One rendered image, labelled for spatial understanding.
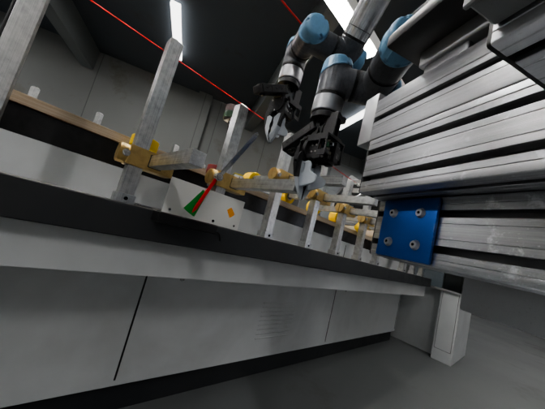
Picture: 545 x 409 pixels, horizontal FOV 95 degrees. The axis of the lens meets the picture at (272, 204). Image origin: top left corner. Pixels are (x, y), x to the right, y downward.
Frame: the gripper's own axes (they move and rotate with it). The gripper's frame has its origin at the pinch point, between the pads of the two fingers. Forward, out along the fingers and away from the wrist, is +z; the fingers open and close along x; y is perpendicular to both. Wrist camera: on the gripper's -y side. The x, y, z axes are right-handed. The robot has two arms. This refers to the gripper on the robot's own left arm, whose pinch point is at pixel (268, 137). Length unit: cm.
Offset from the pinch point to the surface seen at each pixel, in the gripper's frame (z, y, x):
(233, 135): 1.3, -6.5, 10.1
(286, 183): 15.8, -2.9, -15.8
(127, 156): 19.5, -32.9, 9.5
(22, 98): 12, -55, 31
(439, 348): 90, 248, -6
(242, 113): -7.2, -5.7, 10.1
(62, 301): 63, -32, 32
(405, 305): 65, 261, 31
